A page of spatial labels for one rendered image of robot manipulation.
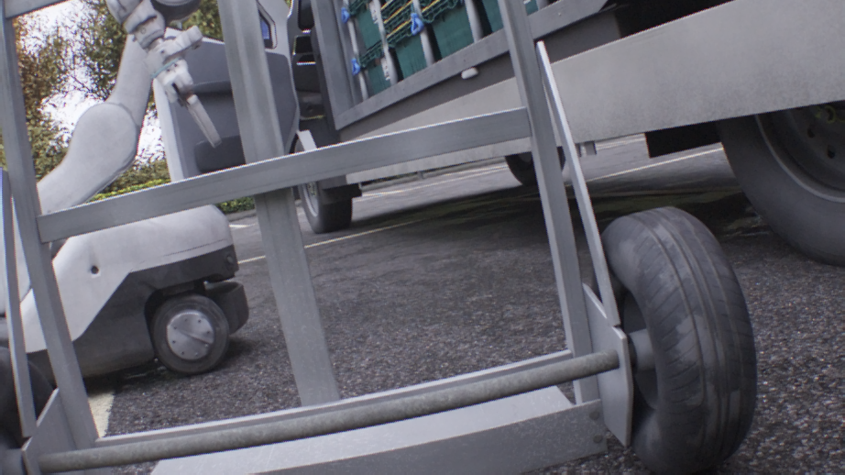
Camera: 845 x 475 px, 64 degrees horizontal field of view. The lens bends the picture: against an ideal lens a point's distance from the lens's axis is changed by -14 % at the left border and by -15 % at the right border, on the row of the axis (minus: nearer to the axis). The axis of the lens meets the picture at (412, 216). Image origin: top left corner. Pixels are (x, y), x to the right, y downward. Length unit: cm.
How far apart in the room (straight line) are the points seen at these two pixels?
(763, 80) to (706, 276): 78
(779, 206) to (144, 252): 126
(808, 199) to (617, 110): 50
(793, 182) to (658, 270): 93
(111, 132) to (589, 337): 123
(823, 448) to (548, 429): 29
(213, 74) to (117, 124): 308
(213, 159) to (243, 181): 385
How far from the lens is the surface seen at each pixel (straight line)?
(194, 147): 458
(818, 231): 146
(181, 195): 77
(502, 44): 212
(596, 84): 176
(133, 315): 157
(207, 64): 478
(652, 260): 62
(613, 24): 170
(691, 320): 60
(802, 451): 75
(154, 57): 161
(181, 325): 159
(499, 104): 220
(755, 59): 136
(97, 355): 158
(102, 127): 173
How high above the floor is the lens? 33
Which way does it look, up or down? 4 degrees down
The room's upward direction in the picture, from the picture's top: 12 degrees counter-clockwise
